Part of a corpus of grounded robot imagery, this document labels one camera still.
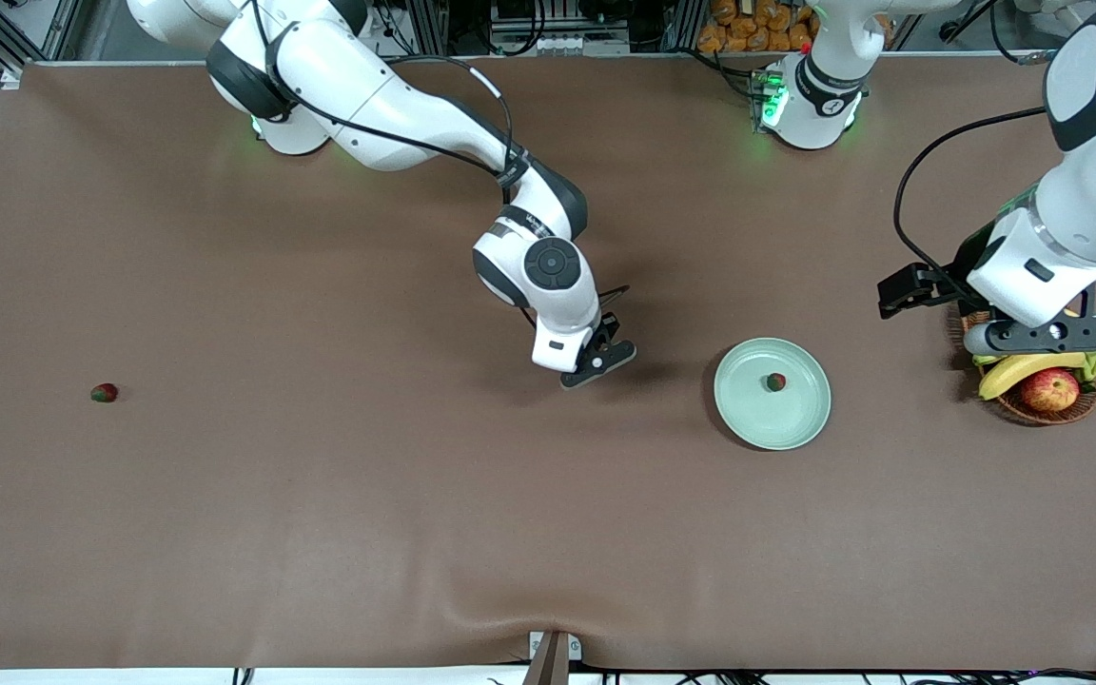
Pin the red apple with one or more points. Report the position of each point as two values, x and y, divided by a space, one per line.
1050 390

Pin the brown wicker basket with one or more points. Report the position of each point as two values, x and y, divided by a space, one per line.
1033 414

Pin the metal table edge bracket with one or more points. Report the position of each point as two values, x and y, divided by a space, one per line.
548 666

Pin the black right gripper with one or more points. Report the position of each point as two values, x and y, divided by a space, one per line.
614 327

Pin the pile of brown bread rolls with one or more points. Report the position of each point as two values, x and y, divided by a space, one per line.
757 29

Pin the yellow banana bunch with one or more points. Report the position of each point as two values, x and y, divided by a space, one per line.
1014 373

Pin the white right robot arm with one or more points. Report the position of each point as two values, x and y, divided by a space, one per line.
396 114

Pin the brown table cloth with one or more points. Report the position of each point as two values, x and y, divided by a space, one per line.
320 428

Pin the white terminal block row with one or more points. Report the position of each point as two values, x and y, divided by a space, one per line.
567 44

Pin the black chair base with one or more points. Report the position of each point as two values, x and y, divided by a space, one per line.
949 31

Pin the pale green round plate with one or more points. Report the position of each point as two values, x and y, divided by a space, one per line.
795 419

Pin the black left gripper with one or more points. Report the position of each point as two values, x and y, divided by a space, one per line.
964 265

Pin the red strawberry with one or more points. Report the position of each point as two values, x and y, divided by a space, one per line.
775 381
104 392

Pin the aluminium frame post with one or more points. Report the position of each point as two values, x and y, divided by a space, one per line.
429 24
681 24

